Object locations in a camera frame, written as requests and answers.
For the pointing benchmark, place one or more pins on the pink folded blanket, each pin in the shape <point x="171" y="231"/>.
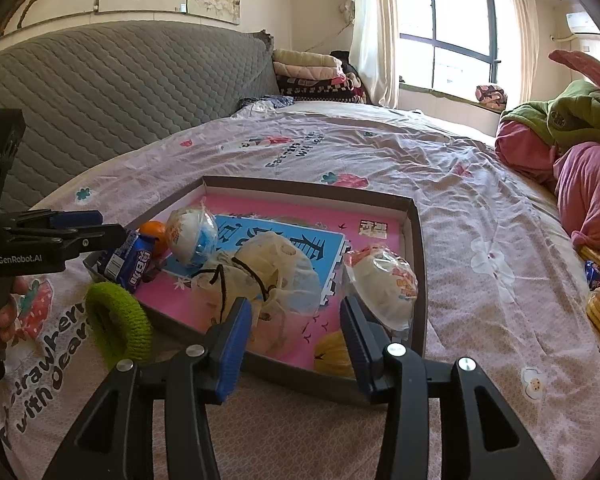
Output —
<point x="310" y="75"/>

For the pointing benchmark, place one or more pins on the blue white bun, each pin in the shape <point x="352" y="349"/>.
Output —
<point x="192" y="235"/>

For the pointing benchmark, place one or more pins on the window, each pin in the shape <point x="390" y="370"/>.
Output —
<point x="450" y="25"/>

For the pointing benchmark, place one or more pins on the grey quilted headboard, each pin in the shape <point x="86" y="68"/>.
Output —
<point x="130" y="90"/>

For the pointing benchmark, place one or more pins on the dark checkered folded blanket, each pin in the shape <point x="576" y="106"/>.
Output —
<point x="320" y="92"/>

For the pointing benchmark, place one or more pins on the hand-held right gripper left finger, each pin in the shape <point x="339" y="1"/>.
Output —
<point x="232" y="345"/>

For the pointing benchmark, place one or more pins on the pink patterned bag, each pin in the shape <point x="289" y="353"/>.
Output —
<point x="490" y="95"/>

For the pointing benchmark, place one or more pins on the cream folded blanket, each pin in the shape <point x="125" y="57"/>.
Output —
<point x="305" y="58"/>

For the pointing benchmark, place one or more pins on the cream curtain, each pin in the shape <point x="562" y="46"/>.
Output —
<point x="522" y="40"/>
<point x="375" y="35"/>

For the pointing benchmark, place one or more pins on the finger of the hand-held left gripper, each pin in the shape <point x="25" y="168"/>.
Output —
<point x="75" y="218"/>
<point x="95" y="240"/>

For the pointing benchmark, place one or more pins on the blue cookie packet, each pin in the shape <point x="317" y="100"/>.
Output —
<point x="130" y="262"/>

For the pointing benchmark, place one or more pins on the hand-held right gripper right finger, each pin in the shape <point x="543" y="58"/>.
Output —
<point x="355" y="350"/>

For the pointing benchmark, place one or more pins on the dark blue patterned cloth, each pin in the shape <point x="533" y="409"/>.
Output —
<point x="265" y="102"/>

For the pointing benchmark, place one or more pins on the grey cardboard box pink bottom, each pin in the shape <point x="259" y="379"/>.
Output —
<point x="300" y="215"/>

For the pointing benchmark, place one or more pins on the red white bun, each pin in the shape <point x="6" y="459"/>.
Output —
<point x="385" y="285"/>

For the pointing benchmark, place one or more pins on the pink duvet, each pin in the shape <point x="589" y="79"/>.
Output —
<point x="590" y="185"/>

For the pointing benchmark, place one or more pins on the green garment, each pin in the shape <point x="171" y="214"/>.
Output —
<point x="570" y="110"/>

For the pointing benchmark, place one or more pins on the orange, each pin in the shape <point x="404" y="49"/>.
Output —
<point x="152" y="231"/>

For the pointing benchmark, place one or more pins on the white air conditioner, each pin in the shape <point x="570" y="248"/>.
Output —
<point x="582" y="22"/>

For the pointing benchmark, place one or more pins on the salmon quilted blanket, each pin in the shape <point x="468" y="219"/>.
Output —
<point x="585" y="67"/>

